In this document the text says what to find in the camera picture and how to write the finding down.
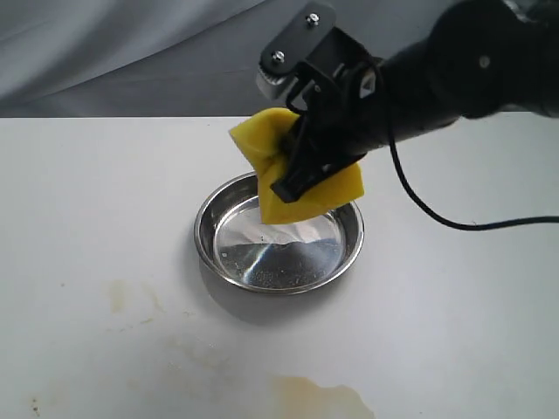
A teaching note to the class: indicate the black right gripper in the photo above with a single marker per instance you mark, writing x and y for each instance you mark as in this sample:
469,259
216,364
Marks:
467,67

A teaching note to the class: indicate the yellow sponge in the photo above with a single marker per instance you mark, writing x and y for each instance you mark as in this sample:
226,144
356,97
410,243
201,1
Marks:
258,140

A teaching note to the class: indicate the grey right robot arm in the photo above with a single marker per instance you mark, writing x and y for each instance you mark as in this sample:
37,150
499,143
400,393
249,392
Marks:
539,65

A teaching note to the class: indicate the round steel bowl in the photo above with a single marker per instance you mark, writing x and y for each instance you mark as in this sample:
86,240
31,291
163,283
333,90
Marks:
280,259

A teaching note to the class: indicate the white backdrop cloth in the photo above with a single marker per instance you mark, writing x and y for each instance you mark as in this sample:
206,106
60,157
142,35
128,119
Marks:
135,58

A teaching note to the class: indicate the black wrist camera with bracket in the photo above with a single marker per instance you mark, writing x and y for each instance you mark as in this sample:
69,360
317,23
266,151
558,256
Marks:
310,48

